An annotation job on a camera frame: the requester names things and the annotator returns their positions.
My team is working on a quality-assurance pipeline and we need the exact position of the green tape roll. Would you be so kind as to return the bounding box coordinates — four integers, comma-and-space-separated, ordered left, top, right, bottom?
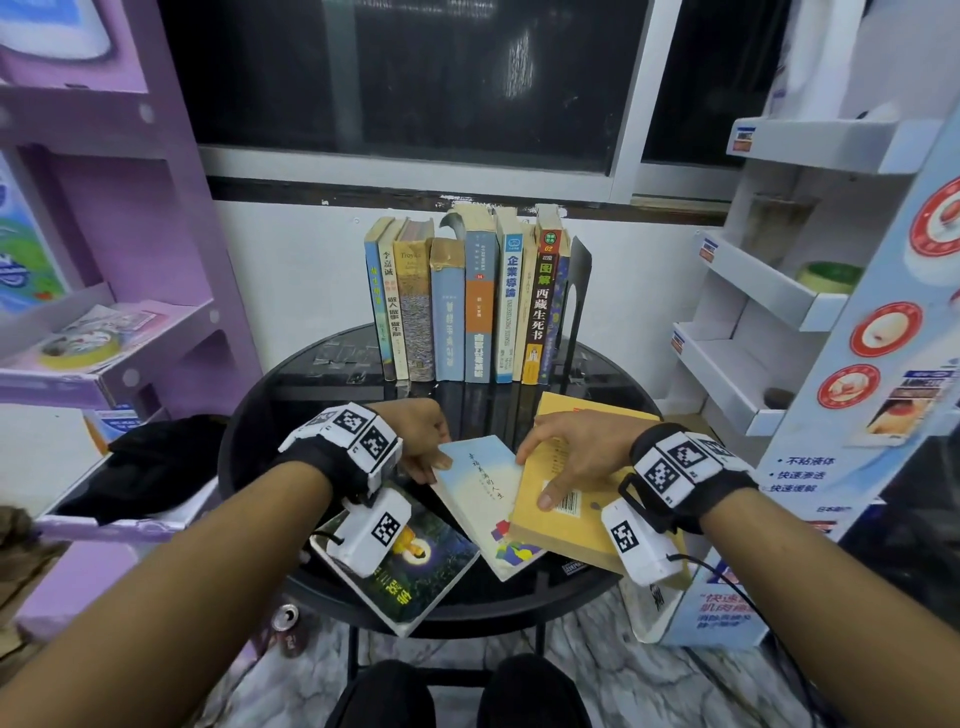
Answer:
795, 260, 866, 297

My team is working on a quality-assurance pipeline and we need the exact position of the blue and white box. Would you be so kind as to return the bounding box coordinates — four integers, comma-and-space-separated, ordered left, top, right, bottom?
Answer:
658, 561, 775, 651

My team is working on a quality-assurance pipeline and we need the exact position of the black camera cable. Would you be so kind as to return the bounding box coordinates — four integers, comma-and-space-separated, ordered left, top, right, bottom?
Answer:
666, 553, 819, 714

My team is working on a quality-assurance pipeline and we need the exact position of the person's left forearm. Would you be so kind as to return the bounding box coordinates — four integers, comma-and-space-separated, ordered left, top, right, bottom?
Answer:
0, 460, 336, 728

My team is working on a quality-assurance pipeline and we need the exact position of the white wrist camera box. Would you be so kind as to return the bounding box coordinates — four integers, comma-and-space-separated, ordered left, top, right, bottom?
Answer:
325, 486, 414, 579
600, 498, 688, 588

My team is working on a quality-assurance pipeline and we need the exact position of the person's right forearm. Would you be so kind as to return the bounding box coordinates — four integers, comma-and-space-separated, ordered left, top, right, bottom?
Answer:
700, 487, 960, 728

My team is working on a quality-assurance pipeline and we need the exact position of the black metal bookend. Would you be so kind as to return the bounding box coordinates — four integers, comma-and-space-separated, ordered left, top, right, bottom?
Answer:
553, 235, 594, 378

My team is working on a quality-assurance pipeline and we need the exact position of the person's right leg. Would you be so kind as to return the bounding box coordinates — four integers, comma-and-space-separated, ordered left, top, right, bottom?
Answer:
475, 653, 595, 728

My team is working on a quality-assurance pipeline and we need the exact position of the dark green book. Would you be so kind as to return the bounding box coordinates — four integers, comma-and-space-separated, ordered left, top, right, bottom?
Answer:
308, 483, 482, 639

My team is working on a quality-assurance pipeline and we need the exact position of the person's left hand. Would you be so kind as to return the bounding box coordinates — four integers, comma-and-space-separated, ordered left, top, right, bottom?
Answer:
387, 397, 453, 487

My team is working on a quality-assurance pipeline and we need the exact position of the person's left leg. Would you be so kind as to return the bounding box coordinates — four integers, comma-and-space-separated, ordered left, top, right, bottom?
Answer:
325, 659, 438, 728

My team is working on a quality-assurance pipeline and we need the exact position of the pale blue paperback book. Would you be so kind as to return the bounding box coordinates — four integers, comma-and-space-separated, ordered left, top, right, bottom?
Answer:
430, 435, 549, 583

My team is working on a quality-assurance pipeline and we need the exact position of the black wrist band with markers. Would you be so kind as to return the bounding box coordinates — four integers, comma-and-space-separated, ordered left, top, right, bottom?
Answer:
277, 402, 405, 501
627, 423, 759, 536

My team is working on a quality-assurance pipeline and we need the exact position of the yellow paperback book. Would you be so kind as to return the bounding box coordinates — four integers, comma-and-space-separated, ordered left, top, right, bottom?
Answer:
508, 433, 696, 579

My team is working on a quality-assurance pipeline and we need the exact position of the person's leg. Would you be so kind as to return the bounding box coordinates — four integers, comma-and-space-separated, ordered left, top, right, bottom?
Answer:
325, 659, 438, 728
475, 653, 595, 728

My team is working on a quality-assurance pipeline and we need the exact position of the black cloth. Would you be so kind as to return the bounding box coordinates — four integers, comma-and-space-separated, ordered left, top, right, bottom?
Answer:
55, 414, 231, 527

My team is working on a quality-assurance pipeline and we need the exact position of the drink can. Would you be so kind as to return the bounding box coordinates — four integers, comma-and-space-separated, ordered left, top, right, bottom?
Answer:
268, 602, 303, 660

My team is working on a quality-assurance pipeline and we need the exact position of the purple display shelf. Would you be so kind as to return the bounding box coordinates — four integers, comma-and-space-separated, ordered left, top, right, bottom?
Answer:
0, 0, 265, 544

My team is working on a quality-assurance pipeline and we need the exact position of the orange-yellow book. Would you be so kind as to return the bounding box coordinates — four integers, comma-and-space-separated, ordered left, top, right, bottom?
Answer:
534, 390, 663, 451

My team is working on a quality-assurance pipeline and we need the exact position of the window with white frame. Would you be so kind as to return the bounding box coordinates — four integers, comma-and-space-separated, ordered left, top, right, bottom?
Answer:
156, 0, 798, 209

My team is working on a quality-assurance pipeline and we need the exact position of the row of standing books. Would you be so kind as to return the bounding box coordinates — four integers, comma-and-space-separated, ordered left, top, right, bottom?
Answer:
363, 203, 573, 387

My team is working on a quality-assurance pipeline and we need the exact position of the clear glass cup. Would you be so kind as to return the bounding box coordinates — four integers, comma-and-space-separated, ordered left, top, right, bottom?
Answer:
744, 191, 820, 265

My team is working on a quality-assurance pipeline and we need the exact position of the person's right hand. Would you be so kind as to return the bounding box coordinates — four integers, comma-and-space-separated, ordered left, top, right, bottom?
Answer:
516, 410, 648, 513

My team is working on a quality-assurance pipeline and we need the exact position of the white cardboard display shelf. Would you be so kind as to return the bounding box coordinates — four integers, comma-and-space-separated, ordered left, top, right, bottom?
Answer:
666, 71, 960, 543

